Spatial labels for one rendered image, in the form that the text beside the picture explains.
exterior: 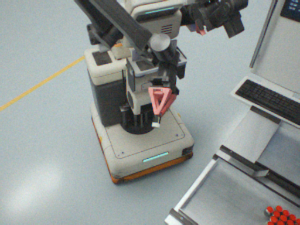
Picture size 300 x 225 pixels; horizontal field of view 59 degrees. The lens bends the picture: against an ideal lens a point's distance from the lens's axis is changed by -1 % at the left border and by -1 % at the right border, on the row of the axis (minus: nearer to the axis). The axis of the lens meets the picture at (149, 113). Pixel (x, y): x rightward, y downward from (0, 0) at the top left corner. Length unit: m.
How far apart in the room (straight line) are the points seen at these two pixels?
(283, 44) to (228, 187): 0.78
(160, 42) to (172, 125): 1.26
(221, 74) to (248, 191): 1.95
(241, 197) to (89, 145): 1.46
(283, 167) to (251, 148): 0.14
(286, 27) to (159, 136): 1.02
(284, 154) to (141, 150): 0.94
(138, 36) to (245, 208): 0.68
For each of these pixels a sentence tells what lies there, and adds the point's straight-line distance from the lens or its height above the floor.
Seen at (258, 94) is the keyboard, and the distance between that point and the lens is 1.49.
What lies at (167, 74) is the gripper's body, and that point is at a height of 1.29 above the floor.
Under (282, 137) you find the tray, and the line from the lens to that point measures 1.26.
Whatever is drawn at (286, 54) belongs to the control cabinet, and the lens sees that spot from 1.52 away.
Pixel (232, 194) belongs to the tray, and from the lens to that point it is 1.04.
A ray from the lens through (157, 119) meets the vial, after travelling 0.75.
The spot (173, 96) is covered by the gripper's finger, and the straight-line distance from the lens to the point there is 0.79.
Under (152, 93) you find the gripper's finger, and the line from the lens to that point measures 0.77.
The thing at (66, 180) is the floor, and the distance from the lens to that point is 2.11.
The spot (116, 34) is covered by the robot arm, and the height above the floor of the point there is 1.25.
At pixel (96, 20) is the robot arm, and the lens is 0.98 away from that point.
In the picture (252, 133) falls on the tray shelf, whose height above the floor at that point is 0.88.
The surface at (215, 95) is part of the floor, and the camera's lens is 2.63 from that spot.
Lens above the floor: 1.79
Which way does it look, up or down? 48 degrees down
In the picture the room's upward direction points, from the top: straight up
